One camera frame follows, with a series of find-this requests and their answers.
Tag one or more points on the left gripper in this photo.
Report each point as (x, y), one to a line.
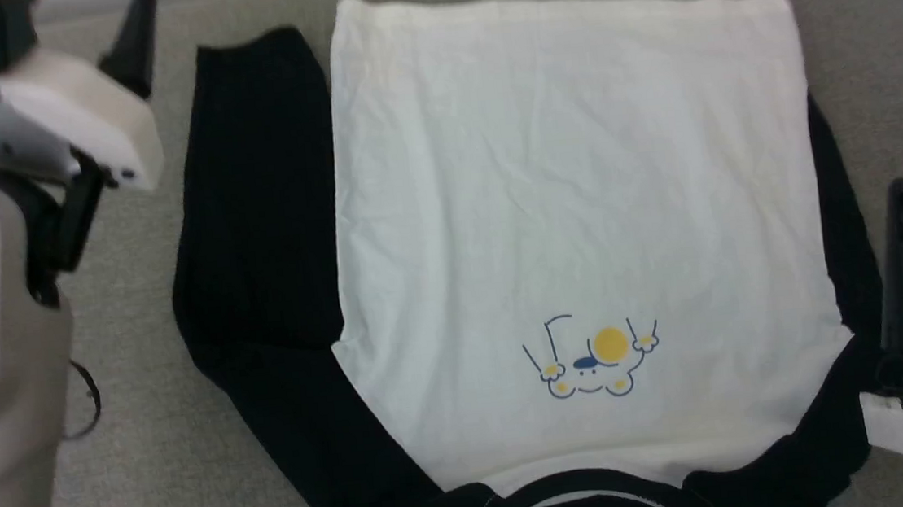
(80, 114)

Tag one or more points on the white and black shirt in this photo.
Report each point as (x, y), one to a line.
(577, 193)

